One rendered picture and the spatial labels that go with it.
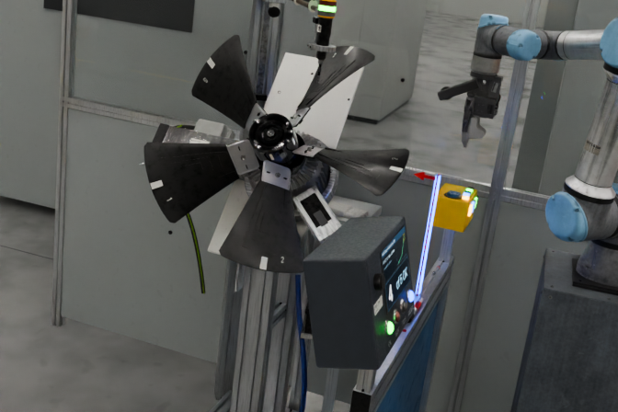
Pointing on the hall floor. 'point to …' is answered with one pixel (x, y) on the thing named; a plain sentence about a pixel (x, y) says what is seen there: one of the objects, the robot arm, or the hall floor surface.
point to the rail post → (433, 350)
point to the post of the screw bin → (330, 390)
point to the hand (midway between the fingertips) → (463, 142)
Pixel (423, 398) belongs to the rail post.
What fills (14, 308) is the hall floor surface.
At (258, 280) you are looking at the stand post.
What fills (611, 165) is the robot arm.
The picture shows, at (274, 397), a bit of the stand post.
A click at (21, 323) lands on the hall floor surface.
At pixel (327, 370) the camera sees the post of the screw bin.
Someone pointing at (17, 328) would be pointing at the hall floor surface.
